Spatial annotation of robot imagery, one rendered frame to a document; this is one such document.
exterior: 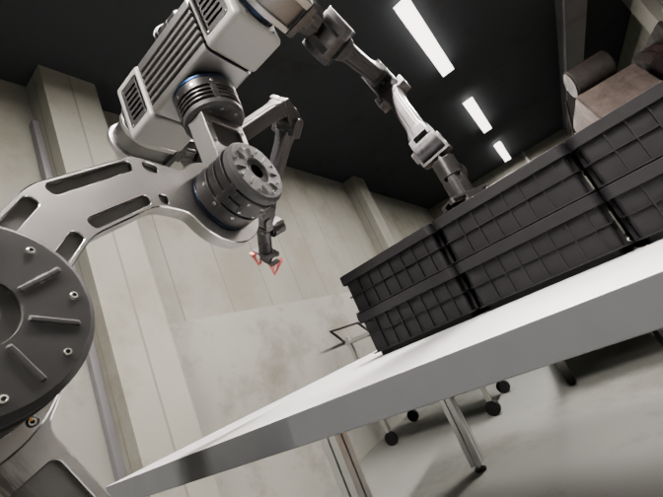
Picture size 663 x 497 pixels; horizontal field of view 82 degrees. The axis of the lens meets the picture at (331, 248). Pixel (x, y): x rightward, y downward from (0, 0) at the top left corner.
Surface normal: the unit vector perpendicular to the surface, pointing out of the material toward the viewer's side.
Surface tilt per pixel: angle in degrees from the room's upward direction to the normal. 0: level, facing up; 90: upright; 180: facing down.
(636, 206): 90
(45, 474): 90
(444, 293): 90
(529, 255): 90
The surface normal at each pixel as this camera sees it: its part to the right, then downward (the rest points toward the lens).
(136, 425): 0.75, -0.47
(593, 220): -0.60, 0.04
